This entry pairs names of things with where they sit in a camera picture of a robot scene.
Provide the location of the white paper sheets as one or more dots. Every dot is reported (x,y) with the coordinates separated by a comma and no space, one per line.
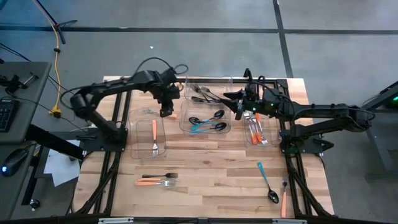
(59,168)

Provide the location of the silver forks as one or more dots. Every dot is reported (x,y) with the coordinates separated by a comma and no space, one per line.
(168,175)

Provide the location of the grey metal cart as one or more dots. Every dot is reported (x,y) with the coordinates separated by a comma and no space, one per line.
(393,102)

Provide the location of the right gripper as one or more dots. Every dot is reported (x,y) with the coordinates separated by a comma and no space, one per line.
(253,105)

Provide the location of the black keyboard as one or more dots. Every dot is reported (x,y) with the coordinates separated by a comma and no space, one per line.
(6,115)

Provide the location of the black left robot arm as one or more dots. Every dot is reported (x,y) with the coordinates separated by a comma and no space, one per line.
(109,85)

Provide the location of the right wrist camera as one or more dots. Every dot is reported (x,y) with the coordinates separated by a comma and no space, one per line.
(252,91)

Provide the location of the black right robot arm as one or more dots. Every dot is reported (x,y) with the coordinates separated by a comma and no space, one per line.
(326,110)

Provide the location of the clear plastic bin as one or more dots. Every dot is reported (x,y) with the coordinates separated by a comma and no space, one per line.
(140,149)
(275,137)
(224,82)
(186,107)

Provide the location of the black computer mouse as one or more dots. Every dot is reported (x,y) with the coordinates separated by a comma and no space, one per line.
(14,161)

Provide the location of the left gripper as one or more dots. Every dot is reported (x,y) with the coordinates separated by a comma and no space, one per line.
(169,91)

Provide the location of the wooden utensil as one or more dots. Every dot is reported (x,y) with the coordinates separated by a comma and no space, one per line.
(173,116)

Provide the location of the black caster wheel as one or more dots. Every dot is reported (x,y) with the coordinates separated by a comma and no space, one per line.
(35,204)

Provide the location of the black metal table frame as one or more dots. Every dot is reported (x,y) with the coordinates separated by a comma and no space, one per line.
(282,82)

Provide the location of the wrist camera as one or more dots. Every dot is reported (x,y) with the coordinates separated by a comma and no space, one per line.
(252,91)
(167,109)

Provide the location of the black clamp tool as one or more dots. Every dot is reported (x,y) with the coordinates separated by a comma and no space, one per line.
(13,84)

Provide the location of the black spoon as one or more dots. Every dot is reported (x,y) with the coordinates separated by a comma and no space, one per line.
(197,99)

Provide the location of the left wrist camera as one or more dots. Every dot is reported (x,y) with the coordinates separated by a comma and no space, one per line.
(167,109)

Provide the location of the silver bracket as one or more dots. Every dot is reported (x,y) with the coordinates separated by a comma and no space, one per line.
(115,221)
(289,221)

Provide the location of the black tripod stand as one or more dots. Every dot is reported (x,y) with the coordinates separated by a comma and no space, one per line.
(59,25)

